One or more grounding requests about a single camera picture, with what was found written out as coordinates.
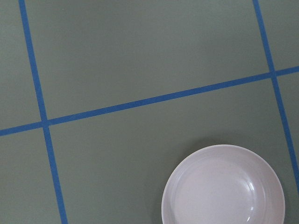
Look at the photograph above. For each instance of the pink plate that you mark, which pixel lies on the pink plate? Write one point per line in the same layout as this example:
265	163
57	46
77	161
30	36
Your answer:
223	184

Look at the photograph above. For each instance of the brown paper table cover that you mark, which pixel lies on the brown paper table cover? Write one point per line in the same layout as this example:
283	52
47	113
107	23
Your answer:
101	99

